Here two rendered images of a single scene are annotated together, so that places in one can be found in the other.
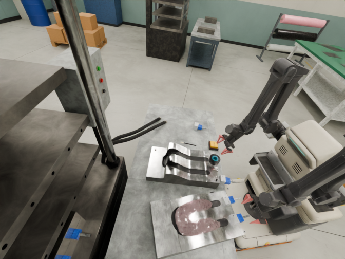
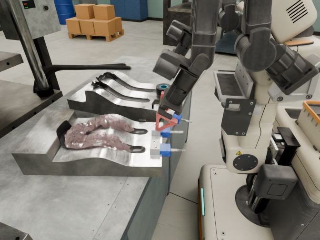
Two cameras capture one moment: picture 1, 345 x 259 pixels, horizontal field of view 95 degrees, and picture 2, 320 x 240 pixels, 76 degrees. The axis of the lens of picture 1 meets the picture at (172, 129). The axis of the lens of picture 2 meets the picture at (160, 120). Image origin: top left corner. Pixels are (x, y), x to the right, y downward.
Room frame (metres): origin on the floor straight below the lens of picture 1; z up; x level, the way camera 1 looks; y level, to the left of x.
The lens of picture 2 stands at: (-0.20, -0.66, 1.40)
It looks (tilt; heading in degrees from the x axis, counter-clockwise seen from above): 36 degrees down; 21
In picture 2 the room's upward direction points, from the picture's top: straight up
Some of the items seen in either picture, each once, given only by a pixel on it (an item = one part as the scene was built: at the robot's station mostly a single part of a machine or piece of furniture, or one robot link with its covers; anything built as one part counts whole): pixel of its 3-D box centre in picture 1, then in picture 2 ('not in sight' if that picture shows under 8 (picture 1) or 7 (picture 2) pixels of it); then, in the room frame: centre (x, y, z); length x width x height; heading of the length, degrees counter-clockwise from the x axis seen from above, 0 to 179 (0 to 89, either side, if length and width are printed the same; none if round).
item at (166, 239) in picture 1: (195, 219); (99, 140); (0.29, -0.22, 0.85); 0.50 x 0.26 x 0.11; 109
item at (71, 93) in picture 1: (102, 141); (51, 82); (0.83, 0.59, 0.73); 0.30 x 0.22 x 1.47; 2
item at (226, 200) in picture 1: (231, 200); (167, 132); (0.44, -0.45, 0.85); 0.13 x 0.05 x 0.05; 109
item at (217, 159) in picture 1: (214, 159); (163, 89); (0.69, -0.34, 0.91); 0.08 x 0.08 x 0.04
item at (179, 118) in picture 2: (228, 181); (178, 118); (0.58, -0.46, 0.83); 0.13 x 0.05 x 0.05; 88
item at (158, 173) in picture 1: (183, 163); (121, 93); (0.64, -0.12, 0.87); 0.50 x 0.26 x 0.14; 92
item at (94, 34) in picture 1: (77, 30); (95, 21); (4.67, 2.98, 0.37); 1.20 x 0.82 x 0.74; 93
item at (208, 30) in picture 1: (204, 40); (237, 24); (5.15, -0.52, 0.46); 1.90 x 0.70 x 0.92; 175
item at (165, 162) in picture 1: (186, 161); (121, 86); (0.63, -0.13, 0.92); 0.35 x 0.16 x 0.09; 92
